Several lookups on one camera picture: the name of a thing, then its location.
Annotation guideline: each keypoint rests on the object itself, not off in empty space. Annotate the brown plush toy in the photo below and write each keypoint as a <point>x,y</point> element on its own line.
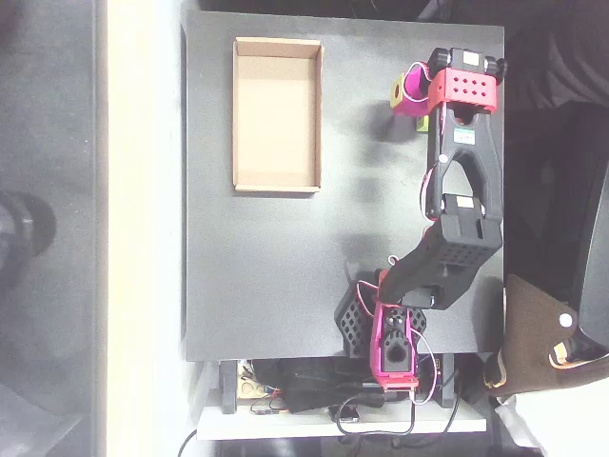
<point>528,343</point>

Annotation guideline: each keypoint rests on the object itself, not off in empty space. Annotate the white shelf board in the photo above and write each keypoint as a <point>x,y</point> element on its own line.
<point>285,426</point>

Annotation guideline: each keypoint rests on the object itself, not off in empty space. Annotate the black table clamp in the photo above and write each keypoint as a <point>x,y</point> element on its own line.
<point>229,388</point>
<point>445,381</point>

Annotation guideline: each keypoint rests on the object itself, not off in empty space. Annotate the shallow cardboard box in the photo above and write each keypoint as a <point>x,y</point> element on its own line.
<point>276,114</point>

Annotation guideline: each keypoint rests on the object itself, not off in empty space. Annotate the grey fabric garment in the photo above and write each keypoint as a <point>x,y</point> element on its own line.
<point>561,57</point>

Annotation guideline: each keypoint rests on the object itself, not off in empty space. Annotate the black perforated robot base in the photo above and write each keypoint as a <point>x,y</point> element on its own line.
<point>352,323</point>

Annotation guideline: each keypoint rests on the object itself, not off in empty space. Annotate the small black adapter module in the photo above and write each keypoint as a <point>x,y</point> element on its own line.
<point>349,413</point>

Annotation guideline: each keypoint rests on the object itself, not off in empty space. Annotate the black fabric pouch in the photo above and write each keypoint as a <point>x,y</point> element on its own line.
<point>314,383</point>

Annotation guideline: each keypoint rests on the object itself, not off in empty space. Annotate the black red pink robot arm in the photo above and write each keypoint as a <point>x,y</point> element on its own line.
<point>476,157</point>

